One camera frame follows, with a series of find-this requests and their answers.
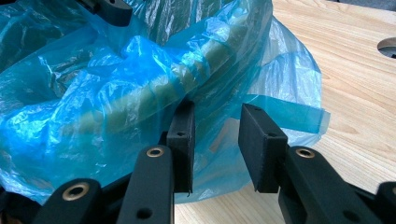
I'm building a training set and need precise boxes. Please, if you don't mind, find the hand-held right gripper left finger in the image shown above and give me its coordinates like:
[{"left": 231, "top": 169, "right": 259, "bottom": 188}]
[{"left": 162, "top": 98, "right": 197, "bottom": 194}]

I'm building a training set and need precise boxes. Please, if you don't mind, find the green ribbed plastic bin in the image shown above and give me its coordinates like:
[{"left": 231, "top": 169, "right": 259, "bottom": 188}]
[{"left": 69, "top": 17, "right": 253, "bottom": 139}]

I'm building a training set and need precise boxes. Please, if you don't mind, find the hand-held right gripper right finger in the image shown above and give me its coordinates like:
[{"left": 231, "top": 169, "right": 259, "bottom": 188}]
[{"left": 237, "top": 103, "right": 290, "bottom": 194}]

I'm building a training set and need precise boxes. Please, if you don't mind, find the blue plastic bag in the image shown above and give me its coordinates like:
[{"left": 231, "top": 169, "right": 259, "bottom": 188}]
[{"left": 0, "top": 0, "right": 332, "bottom": 205}]

